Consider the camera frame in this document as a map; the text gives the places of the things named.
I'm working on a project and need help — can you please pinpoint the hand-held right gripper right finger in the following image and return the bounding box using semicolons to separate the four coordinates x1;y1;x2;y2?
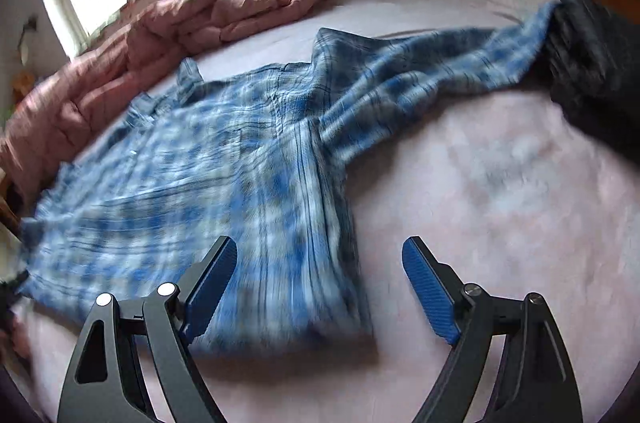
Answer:
401;235;584;423

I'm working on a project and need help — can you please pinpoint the wall hook fixture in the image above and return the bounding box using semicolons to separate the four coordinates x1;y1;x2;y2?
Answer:
19;17;42;66

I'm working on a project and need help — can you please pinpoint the black cloth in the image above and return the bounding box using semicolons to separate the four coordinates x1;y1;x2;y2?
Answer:
542;0;640;166

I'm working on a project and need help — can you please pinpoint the bed with pink sheet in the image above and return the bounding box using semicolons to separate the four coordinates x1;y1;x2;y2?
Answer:
10;0;640;423

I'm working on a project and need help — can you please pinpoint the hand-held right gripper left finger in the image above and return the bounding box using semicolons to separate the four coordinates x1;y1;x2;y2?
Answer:
56;235;238;423

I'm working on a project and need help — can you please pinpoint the blue plaid shirt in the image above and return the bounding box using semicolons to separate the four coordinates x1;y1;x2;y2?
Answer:
20;0;561;346

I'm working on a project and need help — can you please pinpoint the pink quilt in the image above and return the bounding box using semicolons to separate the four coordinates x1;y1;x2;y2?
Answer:
0;0;396;204

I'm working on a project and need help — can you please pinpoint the orange toy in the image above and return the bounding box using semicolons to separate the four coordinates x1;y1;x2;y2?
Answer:
11;72;40;106

